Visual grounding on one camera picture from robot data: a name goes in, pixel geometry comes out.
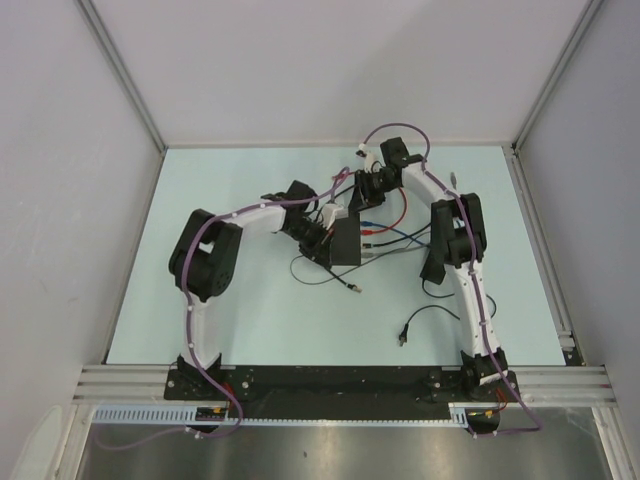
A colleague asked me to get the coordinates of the aluminium front frame rail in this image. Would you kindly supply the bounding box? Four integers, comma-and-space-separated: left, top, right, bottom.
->
72, 365, 616, 408

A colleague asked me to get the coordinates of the grey slotted cable duct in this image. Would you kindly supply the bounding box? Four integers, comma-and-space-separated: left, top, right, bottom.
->
92, 405, 468, 428

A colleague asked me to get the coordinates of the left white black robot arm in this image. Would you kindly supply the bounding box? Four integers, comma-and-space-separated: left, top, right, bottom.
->
168, 181, 335, 400

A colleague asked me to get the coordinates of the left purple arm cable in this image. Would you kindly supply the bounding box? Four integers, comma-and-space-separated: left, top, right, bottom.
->
93, 167, 351, 450

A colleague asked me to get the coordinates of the red ethernet cable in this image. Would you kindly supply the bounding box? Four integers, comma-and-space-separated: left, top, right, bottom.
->
360, 187, 410, 236

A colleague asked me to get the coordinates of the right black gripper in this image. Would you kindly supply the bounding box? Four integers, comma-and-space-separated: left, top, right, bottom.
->
347, 171, 398, 215

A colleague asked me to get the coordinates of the grey ethernet cable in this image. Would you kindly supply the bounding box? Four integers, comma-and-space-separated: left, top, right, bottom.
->
360, 247, 431, 259

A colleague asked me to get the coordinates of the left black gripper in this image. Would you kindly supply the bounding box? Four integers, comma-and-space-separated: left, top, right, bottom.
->
282, 217, 334, 269

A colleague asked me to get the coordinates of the right aluminium side rail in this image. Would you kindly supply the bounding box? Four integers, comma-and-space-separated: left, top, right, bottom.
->
502, 145, 585, 366

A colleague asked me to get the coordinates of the thin black switch cable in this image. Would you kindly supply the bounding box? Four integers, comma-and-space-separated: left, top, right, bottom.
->
289, 253, 364, 294

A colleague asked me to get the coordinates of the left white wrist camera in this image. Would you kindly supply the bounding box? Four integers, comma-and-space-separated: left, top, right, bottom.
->
320, 203, 349, 230

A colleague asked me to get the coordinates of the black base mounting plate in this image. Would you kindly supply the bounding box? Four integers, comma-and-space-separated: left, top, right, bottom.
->
164, 364, 514, 420

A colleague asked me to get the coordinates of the black power adapter brick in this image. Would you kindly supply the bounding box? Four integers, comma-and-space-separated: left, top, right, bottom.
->
420, 244, 446, 285

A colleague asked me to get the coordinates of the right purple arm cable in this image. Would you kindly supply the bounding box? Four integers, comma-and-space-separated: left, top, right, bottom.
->
363, 122, 545, 437

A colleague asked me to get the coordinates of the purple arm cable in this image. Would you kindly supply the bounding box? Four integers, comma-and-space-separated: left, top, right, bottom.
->
363, 122, 545, 437
93, 167, 351, 450

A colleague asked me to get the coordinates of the black network switch box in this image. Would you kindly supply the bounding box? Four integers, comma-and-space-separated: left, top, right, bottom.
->
330, 215, 361, 267

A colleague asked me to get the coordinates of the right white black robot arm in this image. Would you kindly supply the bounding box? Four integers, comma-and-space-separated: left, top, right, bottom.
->
352, 137, 508, 401

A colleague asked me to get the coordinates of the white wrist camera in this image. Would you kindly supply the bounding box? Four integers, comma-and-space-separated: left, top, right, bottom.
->
320, 203, 349, 230
356, 143, 379, 173

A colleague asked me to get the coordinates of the black power adapter cord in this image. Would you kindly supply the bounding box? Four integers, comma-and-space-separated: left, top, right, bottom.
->
397, 279, 497, 347

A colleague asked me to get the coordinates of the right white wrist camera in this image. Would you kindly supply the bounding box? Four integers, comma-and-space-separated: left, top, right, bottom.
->
356, 143, 379, 173

